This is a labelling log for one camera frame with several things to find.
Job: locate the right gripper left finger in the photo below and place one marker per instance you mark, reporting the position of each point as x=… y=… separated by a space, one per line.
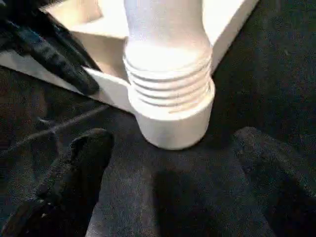
x=69 y=192

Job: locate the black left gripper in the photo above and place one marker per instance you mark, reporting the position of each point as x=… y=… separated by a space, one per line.
x=59 y=29

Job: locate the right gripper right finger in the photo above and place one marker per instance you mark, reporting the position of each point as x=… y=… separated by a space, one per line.
x=281 y=182

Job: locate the white plastic table top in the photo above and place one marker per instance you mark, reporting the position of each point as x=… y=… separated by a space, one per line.
x=108 y=44

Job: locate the white plastic table leg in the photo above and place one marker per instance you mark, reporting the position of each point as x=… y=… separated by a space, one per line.
x=165 y=34

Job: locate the black work mat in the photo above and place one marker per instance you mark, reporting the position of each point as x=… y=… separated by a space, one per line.
x=276 y=89

